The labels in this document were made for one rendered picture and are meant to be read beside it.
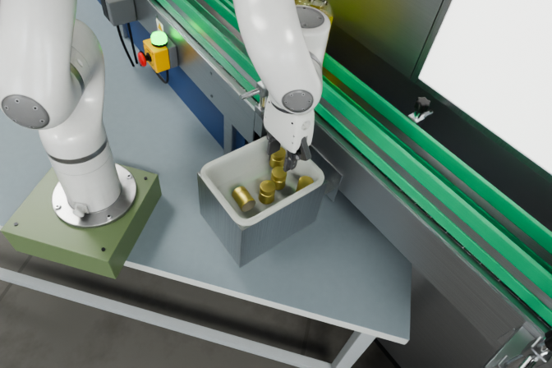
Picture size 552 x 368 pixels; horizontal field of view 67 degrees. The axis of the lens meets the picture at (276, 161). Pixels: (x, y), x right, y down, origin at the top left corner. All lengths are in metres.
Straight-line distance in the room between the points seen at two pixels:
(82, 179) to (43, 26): 0.36
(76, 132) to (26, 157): 0.49
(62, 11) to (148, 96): 0.78
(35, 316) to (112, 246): 0.98
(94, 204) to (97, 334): 0.90
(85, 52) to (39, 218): 0.43
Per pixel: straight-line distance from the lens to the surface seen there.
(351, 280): 1.07
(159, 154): 1.26
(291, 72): 0.58
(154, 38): 1.22
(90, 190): 0.98
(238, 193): 0.88
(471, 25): 0.85
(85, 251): 1.01
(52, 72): 0.73
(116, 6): 1.44
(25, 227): 1.09
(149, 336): 1.80
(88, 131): 0.88
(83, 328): 1.87
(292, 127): 0.75
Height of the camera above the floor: 1.69
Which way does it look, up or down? 49 degrees down
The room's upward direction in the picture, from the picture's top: 8 degrees clockwise
